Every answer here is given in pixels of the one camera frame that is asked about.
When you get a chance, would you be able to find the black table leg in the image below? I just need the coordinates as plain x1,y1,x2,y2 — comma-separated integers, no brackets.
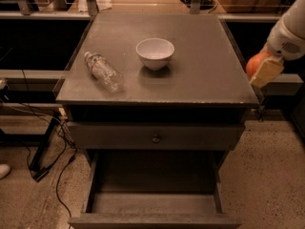
30,113,59,172

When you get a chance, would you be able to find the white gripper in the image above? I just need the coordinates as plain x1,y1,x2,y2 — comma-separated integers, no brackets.
249,16,305,88

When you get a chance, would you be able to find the closed top drawer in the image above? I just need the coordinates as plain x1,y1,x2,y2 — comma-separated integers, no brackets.
68,122,245,151

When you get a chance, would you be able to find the clear plastic water bottle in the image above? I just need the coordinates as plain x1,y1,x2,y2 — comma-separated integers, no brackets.
84,52,124,93

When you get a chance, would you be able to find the white cloth on shelf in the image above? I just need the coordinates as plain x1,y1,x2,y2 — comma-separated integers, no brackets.
77,0,112,11

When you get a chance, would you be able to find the black floor cable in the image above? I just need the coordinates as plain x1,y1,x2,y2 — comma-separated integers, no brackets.
0,69,79,219

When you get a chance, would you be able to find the open middle drawer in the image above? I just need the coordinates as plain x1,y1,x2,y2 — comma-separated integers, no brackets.
69,150,241,229

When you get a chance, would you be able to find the grey drawer cabinet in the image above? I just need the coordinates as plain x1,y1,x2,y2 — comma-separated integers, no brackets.
52,12,266,229

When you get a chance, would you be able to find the orange fruit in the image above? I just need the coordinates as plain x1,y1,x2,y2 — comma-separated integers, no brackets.
246,52,270,78

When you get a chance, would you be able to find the white bowl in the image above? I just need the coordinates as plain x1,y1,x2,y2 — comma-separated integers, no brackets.
135,38,175,71

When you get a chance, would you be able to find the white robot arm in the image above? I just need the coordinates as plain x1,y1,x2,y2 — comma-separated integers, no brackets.
246,0,305,88

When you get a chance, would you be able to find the black cable coil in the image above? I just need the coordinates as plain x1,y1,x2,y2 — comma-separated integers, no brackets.
173,0,219,11

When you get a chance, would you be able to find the white shoe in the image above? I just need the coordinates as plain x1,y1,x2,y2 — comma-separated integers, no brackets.
0,164,11,179

